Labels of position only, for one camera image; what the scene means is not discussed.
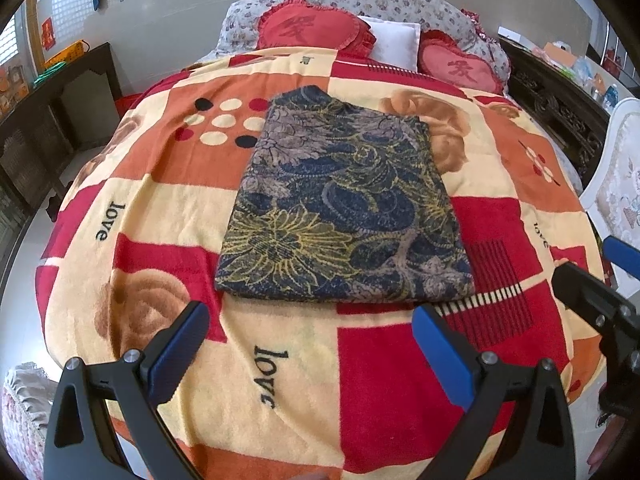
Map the white upholstered chair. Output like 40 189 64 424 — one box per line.
580 97 640 286

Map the red heart-shaped pillow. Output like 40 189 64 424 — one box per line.
417 29 511 95
256 0 377 56

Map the dark wooden side table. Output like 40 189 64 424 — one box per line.
0 41 123 221

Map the red orange printed blanket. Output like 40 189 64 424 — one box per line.
35 46 608 480

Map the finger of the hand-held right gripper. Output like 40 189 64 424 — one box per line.
552 260 640 341
601 236 640 272

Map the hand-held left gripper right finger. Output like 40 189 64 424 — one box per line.
411 304 573 480

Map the pile of packets and bottles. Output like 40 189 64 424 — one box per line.
530 40 621 111

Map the dark carved wooden cabinet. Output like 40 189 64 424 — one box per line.
497 35 606 186

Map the white pillow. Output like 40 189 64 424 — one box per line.
357 15 421 72

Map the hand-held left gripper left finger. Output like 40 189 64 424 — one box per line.
44 301 211 480

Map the orange box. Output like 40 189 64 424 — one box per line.
44 40 91 72

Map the person's right hand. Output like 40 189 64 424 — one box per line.
587 410 625 477

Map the dark floral patterned shirt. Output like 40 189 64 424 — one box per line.
214 86 476 305

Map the green bundle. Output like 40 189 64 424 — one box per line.
34 62 68 85

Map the orange printed picture board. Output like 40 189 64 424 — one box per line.
0 62 28 116

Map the pink lace cloth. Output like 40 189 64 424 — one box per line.
0 362 57 480

